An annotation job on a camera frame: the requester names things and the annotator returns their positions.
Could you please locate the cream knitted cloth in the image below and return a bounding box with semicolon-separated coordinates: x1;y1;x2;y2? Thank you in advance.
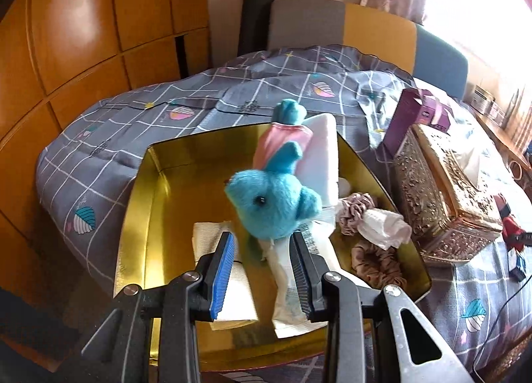
192;220;258;330

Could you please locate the brown scrunchie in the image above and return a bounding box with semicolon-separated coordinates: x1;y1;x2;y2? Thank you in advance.
351;237;408;290

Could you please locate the grey yellow blue headboard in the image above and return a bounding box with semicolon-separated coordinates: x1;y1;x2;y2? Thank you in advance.
268;0;470;101

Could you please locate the purple cardboard box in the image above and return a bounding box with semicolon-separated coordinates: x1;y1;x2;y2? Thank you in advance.
381;88;454;153

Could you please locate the white foam block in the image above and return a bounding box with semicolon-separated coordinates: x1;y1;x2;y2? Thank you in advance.
297;114;339;205

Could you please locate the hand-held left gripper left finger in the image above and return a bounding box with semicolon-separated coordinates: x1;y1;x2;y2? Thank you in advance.
62;231;237;383

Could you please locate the wooden desk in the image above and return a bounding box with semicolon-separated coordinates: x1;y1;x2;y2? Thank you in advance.
474;109;532;176

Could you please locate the black cable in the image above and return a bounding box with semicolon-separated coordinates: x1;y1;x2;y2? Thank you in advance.
469;279;532;371

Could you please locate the grey checked printed blanket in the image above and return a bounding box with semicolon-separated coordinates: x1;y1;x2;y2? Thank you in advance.
35;44;532;383

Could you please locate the blue plush toy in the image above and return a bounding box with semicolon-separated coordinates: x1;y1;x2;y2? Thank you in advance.
224;98;323;263

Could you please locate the metal tin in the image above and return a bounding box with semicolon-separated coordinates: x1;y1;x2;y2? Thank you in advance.
488;100;510;124
467;84;495;113

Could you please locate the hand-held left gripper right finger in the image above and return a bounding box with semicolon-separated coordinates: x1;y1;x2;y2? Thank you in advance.
291;231;474;383

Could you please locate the white soft packet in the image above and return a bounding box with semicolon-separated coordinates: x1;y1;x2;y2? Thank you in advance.
260;217;337;338

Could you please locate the red and black tool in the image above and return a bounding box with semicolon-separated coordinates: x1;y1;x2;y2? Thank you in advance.
501;194;532;251

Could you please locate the white cloth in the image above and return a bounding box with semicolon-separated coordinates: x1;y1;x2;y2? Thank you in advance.
357;208;412;251

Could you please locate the black rolled mat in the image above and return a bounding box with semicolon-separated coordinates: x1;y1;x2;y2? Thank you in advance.
237;0;278;59

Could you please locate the gold tin box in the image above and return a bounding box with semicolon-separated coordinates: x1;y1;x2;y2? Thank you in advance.
114;120;433;367

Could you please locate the white tissue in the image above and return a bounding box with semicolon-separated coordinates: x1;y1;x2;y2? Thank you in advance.
451;148;495;176

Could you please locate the bright window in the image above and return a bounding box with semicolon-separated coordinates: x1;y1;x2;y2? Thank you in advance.
420;0;532;88

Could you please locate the small blue item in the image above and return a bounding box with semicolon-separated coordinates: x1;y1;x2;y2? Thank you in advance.
509;250;528;282

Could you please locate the ornate gold tissue box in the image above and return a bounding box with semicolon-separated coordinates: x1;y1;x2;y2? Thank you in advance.
393;122;503;269

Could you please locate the mauve scrunchie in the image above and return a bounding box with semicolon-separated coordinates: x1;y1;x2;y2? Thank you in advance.
334;193;377;236

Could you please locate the wooden wardrobe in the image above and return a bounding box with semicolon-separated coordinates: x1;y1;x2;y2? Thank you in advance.
0;0;210;313

